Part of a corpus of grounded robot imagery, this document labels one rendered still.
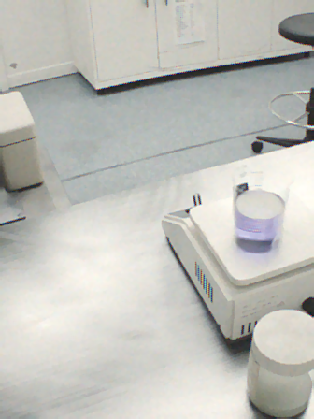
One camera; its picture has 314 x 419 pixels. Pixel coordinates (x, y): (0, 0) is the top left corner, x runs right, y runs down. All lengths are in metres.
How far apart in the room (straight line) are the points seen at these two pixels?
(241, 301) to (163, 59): 2.72
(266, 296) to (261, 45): 3.03
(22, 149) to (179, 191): 0.80
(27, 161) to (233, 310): 1.08
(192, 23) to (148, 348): 2.75
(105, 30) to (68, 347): 2.53
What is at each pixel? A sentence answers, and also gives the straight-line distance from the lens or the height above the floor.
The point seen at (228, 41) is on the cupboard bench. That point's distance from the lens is 3.28.
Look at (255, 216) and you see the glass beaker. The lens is 0.43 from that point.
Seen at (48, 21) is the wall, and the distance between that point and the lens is 3.44.
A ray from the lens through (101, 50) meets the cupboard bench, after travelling 2.95.
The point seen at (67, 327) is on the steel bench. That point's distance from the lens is 0.53.
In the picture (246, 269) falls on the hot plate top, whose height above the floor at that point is 0.84.
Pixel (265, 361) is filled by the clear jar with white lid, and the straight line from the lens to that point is 0.40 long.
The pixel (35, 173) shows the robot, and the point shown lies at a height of 0.42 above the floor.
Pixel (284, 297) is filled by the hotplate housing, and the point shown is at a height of 0.80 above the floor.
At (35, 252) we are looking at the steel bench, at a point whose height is 0.75.
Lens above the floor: 1.14
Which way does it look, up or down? 36 degrees down
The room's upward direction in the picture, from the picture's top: 4 degrees counter-clockwise
